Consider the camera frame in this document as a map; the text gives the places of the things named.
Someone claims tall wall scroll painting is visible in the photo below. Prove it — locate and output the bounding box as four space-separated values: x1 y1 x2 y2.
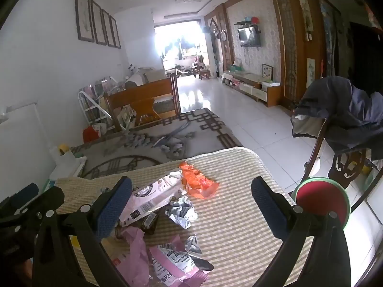
297 0 314 42

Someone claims white box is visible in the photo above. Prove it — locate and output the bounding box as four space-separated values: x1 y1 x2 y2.
49 149 88 180

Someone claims dark wooden chair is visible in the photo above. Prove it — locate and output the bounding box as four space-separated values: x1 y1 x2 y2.
302 116 378 213

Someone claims white folding rack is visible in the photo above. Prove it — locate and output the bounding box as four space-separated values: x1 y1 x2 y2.
78 76 127 132

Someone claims framed wall picture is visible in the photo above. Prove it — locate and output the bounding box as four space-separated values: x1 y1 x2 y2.
101 8 117 48
90 0 108 46
109 16 122 50
75 0 95 43

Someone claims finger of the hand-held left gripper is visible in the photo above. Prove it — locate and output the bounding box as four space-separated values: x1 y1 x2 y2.
0 187 65 237
0 184 39 213

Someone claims small silver wrapper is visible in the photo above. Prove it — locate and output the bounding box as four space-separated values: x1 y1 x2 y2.
185 235 203 254

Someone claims pink plastic bag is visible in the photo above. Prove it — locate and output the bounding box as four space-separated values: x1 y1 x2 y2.
115 226 151 287

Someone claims dark brown wrapper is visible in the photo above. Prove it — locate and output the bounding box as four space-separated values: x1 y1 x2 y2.
140 211 161 235

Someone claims wall shelf with items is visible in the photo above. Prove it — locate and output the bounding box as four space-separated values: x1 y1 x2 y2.
234 16 261 26

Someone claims small wall scroll painting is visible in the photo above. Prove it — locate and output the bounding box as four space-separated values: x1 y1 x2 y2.
307 58 316 89

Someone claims red bag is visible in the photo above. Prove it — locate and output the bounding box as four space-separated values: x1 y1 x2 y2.
83 126 100 143

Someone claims wall television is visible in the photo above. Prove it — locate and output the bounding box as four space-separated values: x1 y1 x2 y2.
238 27 261 47

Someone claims red bin green rim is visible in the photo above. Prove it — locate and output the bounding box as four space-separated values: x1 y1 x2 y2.
295 177 350 237

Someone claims orange plastic wrapper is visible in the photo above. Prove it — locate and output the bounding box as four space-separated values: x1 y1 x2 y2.
179 161 220 200

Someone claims black wrapper piece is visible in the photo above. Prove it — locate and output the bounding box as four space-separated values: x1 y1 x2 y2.
191 254 215 271

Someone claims crumpled silver wrapper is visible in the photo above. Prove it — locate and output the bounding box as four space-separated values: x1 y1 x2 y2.
169 195 199 230

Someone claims blue door curtain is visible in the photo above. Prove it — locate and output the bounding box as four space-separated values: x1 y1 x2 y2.
319 0 342 77

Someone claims white panel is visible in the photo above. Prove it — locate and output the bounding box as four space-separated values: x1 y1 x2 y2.
0 103 57 204

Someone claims blue grey jacket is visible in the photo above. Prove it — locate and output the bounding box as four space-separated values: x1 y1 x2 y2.
291 76 383 161

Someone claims long television cabinet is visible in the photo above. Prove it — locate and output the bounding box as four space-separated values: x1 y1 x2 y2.
223 70 282 107

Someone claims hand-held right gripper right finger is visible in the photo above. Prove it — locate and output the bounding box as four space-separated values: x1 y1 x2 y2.
251 176 351 287

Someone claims wooden bench sofa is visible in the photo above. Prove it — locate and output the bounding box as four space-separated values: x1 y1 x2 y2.
103 76 180 127

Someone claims grey patterned carpet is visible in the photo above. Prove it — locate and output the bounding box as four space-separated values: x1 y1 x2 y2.
70 108 244 180

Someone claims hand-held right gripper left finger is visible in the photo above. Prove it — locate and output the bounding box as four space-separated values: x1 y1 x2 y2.
33 176 132 287

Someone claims pale pink long packet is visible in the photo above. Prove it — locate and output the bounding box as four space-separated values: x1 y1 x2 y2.
118 170 183 228

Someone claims pink snack packet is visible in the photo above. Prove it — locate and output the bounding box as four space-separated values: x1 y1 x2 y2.
149 243 210 285

